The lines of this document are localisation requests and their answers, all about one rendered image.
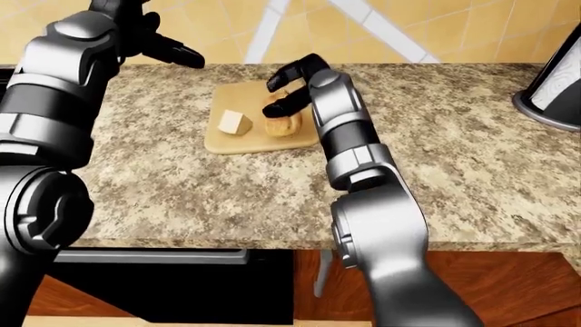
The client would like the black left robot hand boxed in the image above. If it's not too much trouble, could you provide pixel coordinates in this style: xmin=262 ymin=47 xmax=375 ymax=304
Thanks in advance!
xmin=88 ymin=0 xmax=206 ymax=71

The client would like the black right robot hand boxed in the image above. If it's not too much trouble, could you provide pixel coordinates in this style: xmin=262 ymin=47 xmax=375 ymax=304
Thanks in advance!
xmin=261 ymin=53 xmax=331 ymax=120

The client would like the brown bread loaf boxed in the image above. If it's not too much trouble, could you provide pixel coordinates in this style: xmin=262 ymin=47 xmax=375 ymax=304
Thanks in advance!
xmin=264 ymin=89 xmax=303 ymax=138

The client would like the light wooden cutting board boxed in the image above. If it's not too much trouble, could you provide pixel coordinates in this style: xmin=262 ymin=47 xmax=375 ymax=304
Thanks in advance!
xmin=203 ymin=80 xmax=320 ymax=156

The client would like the pale cheese wedge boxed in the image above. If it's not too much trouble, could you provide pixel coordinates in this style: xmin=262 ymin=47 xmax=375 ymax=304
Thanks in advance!
xmin=217 ymin=109 xmax=254 ymax=136

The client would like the black dishwasher front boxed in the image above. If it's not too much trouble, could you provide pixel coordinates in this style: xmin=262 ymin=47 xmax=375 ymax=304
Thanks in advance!
xmin=26 ymin=248 xmax=295 ymax=327

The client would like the wooden cabinet door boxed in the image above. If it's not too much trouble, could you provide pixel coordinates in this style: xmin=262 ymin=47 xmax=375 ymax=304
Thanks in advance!
xmin=293 ymin=251 xmax=581 ymax=323

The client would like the silver cabinet handle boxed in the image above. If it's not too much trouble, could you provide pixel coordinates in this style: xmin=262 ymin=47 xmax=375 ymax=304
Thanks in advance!
xmin=312 ymin=251 xmax=332 ymax=298

